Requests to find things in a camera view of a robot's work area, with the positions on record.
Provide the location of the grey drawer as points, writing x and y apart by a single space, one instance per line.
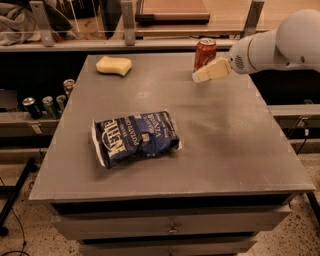
162 223
173 247

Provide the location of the right metal bracket post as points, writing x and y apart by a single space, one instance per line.
252 19

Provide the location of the silver soda can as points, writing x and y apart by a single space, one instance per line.
61 100

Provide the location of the orange soda can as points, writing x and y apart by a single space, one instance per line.
68 86

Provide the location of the yellow sponge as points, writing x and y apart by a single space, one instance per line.
114 65

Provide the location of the dark blue soda can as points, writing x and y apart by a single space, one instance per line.
32 108

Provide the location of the black stand leg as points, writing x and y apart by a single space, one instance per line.
10 194

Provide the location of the grey cloth pile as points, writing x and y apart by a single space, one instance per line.
18 24

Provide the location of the lower grey drawer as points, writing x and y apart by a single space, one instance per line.
173 247

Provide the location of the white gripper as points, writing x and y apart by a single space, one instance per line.
238 60

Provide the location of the middle metal bracket post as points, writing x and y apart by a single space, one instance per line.
128 22

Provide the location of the brown flat board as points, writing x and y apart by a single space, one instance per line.
152 11

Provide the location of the metal bracket post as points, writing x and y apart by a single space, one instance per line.
252 19
41 18
128 22

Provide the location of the green soda can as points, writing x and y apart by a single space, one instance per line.
49 107

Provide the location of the grey drawer cabinet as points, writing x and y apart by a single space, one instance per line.
233 153

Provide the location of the red coke can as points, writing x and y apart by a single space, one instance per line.
205 52

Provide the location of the upper grey drawer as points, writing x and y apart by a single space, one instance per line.
162 223

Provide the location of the left metal bracket post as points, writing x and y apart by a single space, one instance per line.
41 18

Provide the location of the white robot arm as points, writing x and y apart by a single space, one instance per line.
294 45

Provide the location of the blue kettle chips bag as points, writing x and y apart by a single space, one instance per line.
142 135

